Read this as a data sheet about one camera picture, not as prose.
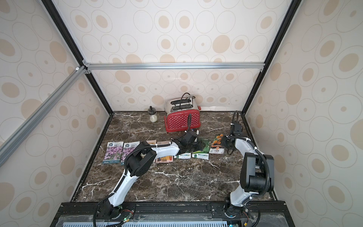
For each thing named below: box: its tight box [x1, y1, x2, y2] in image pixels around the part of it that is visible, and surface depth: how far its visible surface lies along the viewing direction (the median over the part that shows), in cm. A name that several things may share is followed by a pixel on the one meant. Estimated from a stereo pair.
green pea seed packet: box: [173, 152, 192, 159], surface depth 96 cm
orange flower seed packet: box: [208, 133, 225, 154], surface depth 99 cm
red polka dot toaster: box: [164, 96, 202, 132], surface depth 102 cm
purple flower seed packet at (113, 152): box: [102, 141, 124, 164], surface depth 96 cm
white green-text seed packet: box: [191, 145, 210, 161], surface depth 96 cm
